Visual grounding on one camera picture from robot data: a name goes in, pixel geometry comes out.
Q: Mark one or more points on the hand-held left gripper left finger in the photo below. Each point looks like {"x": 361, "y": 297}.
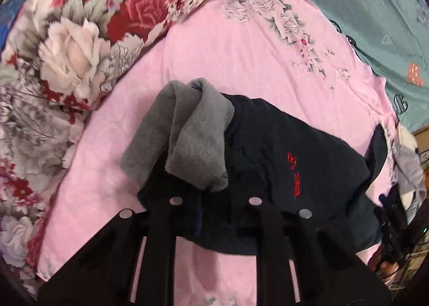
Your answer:
{"x": 198, "y": 222}

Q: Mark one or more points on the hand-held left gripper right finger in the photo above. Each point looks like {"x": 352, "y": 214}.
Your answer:
{"x": 268, "y": 235}

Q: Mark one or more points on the black pants with grey lining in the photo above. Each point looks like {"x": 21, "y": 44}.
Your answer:
{"x": 285, "y": 145}

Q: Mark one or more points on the pile of grey white clothes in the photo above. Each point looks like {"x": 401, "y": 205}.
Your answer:
{"x": 409, "y": 165}

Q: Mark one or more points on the pink floral bedsheet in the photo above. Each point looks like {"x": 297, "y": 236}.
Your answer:
{"x": 234, "y": 51}

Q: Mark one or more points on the red and white floral quilt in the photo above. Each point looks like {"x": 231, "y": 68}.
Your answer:
{"x": 83, "y": 41}

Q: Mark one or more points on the teal heart print sheet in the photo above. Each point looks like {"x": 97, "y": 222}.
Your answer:
{"x": 375, "y": 8}

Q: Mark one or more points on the blue object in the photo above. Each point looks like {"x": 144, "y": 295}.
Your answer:
{"x": 13, "y": 11}

